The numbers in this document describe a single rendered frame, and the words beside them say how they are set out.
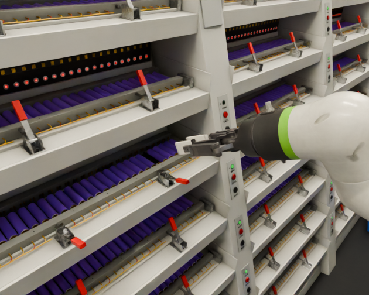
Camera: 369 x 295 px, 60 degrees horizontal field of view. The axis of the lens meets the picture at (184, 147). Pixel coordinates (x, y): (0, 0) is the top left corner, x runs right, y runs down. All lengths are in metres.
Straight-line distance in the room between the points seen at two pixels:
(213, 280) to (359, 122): 0.71
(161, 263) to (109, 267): 0.13
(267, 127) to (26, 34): 0.42
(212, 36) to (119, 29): 0.28
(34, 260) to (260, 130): 0.47
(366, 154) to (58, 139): 0.51
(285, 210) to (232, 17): 0.77
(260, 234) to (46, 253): 0.78
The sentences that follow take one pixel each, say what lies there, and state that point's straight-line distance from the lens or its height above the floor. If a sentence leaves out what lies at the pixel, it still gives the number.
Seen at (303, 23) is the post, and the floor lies 1.24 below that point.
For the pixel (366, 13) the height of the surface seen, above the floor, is 1.21.
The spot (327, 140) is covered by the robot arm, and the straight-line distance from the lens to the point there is 0.50.
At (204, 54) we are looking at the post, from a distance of 0.83.
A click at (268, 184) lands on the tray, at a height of 0.74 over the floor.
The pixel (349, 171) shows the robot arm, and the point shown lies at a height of 1.04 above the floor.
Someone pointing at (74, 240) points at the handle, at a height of 0.96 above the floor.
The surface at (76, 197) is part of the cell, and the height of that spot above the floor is 0.98.
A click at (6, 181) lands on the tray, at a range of 0.59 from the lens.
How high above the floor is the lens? 1.27
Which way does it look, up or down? 19 degrees down
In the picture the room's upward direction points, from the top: 10 degrees counter-clockwise
